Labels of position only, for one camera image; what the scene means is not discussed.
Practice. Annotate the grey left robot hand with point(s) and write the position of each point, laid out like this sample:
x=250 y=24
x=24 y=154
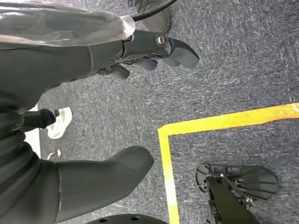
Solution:
x=58 y=66

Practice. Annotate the person's white shoe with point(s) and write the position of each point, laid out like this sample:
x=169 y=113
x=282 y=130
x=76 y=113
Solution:
x=60 y=123

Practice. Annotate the person's leg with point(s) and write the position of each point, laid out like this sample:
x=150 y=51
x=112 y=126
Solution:
x=38 y=119

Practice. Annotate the clear plastic cover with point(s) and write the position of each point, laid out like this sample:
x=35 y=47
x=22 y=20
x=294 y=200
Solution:
x=58 y=21

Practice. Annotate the white panel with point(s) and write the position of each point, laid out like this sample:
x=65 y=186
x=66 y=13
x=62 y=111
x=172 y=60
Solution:
x=34 y=142

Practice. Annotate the yellow floor tape line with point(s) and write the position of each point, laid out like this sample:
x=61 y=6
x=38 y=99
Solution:
x=167 y=160

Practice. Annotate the black perforated round base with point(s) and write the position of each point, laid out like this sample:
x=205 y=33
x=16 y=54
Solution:
x=127 y=219

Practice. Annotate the black robot foot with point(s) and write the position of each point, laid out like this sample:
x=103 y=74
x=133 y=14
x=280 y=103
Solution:
x=235 y=188

